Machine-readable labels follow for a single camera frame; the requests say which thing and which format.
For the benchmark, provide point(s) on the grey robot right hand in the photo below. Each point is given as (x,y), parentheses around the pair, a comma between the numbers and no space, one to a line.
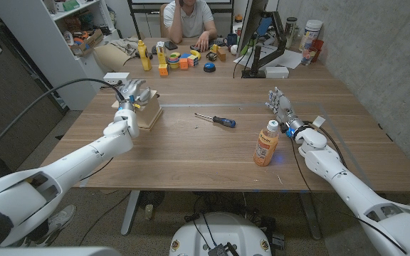
(282,106)

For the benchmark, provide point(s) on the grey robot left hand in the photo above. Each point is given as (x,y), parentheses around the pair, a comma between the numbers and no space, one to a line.
(131,93)

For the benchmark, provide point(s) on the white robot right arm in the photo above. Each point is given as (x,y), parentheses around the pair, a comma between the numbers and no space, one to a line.
(333,167)

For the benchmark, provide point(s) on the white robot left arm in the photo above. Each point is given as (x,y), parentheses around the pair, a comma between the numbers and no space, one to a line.
(84,156)

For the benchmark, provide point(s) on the wooden drawer box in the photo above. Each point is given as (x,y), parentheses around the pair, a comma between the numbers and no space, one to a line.
(150,114)

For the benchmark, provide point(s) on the white power strip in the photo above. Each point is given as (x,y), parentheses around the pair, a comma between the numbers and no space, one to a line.
(116,77)

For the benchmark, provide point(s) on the white adapter box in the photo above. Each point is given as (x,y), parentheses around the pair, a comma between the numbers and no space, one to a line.
(277,72)

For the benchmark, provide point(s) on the yellow mustard bottle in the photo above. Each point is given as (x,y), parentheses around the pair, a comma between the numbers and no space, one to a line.
(144,57)

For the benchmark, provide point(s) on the white wrist tag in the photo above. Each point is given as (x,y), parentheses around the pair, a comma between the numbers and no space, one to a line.
(319,121)

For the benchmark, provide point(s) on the brown paper bag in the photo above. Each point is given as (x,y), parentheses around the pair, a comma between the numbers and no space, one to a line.
(110,56)

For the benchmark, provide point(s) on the orange juice bottle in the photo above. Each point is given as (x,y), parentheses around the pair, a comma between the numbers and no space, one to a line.
(265,149)

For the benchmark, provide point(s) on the white paper sheet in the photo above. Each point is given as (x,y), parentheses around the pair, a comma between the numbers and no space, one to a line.
(290,58)

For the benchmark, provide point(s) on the beige cloth pile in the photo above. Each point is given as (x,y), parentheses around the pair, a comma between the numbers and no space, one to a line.
(126,44)

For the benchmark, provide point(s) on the tall yellow toy box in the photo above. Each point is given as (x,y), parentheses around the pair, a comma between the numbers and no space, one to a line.
(161,53)

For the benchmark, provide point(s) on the stacked colour rings toy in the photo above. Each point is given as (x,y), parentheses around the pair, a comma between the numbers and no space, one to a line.
(173,61)

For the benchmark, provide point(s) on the drinking glass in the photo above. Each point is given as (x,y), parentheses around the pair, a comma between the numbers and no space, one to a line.
(306,57)

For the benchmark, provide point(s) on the black phone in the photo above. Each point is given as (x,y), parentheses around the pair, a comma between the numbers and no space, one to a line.
(171,45)

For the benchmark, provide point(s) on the cardboard box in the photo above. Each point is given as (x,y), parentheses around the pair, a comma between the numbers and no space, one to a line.
(89,42)

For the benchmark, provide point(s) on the red cup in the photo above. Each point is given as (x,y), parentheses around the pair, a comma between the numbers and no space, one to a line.
(318,48)

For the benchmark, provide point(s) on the multicoloured puzzle cube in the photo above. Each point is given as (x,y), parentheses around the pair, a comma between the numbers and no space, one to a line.
(192,60)

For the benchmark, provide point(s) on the white ball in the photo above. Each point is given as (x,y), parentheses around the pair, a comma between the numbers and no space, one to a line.
(233,49)

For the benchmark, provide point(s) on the white labelled canister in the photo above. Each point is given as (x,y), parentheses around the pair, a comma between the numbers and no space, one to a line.
(310,35)

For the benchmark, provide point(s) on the yellow toy banana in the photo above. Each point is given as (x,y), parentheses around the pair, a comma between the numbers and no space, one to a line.
(196,54)

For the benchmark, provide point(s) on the dark lidded glass jar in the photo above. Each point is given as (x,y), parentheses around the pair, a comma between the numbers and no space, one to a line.
(290,30)

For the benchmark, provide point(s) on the brown wooden block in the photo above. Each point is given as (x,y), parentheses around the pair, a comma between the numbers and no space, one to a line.
(221,54)

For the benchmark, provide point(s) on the blue buzzer button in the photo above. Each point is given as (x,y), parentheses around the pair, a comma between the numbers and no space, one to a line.
(209,67)

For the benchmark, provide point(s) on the dark blue mug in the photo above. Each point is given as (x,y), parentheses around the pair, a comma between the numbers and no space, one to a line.
(231,40)

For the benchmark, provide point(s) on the small black gadget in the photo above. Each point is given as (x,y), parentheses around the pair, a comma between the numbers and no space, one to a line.
(211,56)

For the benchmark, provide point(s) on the black computer monitor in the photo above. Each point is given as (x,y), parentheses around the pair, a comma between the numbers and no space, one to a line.
(251,21)

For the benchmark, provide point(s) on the person in white shirt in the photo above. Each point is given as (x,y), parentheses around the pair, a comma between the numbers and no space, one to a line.
(190,21)

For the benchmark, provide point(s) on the white shelf unit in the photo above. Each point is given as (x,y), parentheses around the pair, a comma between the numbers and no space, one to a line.
(41,42)

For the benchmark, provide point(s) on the white table leg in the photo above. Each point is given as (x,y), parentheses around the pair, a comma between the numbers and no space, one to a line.
(130,213)
(311,217)

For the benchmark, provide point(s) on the white robot torso base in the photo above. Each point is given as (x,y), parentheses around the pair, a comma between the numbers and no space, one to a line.
(219,231)

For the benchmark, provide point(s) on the white sneaker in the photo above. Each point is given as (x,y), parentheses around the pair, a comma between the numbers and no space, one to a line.
(59,220)

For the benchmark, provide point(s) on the whiteboard with black frame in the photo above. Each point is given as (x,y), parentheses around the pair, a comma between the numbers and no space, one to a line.
(134,14)

